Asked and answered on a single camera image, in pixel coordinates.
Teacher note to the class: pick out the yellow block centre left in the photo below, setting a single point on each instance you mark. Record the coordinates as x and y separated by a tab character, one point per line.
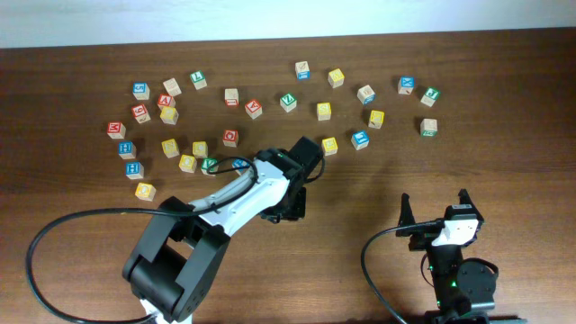
200	149

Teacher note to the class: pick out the green Z block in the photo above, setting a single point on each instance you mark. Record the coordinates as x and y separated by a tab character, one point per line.
288	102

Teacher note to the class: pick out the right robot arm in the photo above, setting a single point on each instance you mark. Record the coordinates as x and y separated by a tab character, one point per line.
464	288

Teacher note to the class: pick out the red edged wooden block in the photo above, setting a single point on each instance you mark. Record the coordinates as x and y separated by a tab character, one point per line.
231	96

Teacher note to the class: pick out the red a block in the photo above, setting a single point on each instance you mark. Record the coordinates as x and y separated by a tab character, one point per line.
166	100
253	108

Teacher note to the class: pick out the yellow block top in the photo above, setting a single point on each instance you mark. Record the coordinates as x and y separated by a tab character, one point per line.
336	78

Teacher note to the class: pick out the blue P block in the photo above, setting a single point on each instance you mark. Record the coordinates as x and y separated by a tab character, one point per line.
240	166

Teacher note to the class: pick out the blue E block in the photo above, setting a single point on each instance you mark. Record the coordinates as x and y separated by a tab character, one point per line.
360	140

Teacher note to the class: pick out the yellow block centre right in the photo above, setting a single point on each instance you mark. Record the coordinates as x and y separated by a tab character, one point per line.
329	146

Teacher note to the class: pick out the red A block centre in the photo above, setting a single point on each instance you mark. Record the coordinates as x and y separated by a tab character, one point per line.
253	108

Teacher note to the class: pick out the green V block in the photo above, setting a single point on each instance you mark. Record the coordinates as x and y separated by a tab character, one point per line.
210	166

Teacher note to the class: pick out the yellow S block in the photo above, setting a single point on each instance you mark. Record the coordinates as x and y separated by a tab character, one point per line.
323	111
170	148

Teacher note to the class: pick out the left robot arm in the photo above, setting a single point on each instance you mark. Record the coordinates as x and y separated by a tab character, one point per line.
177	257

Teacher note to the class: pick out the yellow O block bottom left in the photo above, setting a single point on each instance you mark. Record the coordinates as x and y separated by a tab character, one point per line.
145	192

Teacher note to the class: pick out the green L block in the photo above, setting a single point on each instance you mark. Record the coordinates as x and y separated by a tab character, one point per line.
198	79

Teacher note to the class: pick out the yellow block upper left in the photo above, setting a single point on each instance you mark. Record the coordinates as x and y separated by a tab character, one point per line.
169	115

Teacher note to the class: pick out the red 6 block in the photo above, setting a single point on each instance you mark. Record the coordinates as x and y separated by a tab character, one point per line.
140	113

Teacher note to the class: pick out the red M block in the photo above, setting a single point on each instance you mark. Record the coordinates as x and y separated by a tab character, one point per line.
116	130

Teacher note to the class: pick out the green J block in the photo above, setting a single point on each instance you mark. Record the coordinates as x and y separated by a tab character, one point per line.
430	96

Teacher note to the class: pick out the blue 5 block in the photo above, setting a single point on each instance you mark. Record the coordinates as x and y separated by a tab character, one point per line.
141	91

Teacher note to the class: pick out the red A block left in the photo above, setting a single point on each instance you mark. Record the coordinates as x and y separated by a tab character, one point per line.
166	100

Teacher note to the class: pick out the blue h block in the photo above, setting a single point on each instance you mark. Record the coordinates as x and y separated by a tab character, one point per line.
134	170
127	150

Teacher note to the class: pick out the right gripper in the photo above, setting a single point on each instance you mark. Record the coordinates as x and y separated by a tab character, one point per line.
420	239

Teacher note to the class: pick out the yellow block lower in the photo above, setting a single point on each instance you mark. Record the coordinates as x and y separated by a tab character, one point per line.
188	163

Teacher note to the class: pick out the red Q block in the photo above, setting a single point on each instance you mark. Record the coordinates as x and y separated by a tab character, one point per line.
230	138

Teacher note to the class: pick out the blue K block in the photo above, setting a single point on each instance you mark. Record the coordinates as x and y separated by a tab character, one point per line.
406	85

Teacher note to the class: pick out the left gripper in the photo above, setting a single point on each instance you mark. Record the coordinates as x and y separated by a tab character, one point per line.
297	212

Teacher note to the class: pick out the blue H block lower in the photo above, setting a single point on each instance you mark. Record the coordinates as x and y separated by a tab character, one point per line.
134	170

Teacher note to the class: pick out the blue edged wooden block top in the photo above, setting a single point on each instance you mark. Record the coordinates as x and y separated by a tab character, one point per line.
302	70

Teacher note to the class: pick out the blue edged wooden block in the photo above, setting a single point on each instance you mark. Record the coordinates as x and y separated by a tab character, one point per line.
302	70
365	94

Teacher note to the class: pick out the blue edged wooden block right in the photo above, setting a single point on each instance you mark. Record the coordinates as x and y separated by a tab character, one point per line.
365	94

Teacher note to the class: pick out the blue H block upper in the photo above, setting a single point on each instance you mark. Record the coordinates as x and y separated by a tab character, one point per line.
127	150

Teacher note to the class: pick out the green edged wooden block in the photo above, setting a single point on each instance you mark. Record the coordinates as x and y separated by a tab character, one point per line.
428	128

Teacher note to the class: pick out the plain wooden block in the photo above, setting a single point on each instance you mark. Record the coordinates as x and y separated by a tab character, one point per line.
172	87

